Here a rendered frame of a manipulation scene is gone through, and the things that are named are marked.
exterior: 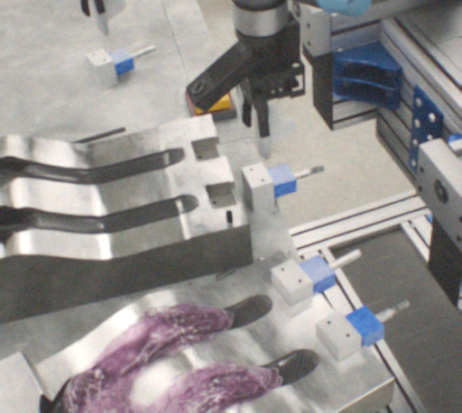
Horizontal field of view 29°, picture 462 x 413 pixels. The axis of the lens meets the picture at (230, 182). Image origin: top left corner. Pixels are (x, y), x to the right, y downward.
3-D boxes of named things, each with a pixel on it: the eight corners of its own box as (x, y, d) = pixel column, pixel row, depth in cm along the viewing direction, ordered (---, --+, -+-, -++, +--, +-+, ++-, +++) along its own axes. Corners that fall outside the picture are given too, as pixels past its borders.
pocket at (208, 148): (220, 152, 143) (217, 134, 140) (227, 173, 139) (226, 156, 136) (192, 158, 142) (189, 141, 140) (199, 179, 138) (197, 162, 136)
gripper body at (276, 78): (306, 100, 126) (305, 29, 118) (249, 115, 124) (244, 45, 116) (287, 70, 131) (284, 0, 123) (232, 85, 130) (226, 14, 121)
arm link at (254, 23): (241, 17, 113) (221, -14, 119) (244, 47, 116) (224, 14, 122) (296, 4, 114) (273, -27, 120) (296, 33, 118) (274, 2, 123)
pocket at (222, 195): (235, 197, 135) (234, 179, 132) (244, 220, 131) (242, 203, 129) (207, 203, 134) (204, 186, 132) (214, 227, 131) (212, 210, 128)
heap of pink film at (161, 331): (222, 298, 120) (217, 261, 115) (294, 392, 108) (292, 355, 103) (45, 390, 112) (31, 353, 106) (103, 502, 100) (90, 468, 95)
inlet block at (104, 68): (150, 52, 174) (146, 30, 170) (162, 65, 171) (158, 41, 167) (90, 78, 170) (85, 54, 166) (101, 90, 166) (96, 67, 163)
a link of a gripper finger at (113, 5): (135, 29, 157) (121, -21, 153) (106, 41, 155) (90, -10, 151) (129, 26, 160) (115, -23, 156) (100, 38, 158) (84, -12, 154)
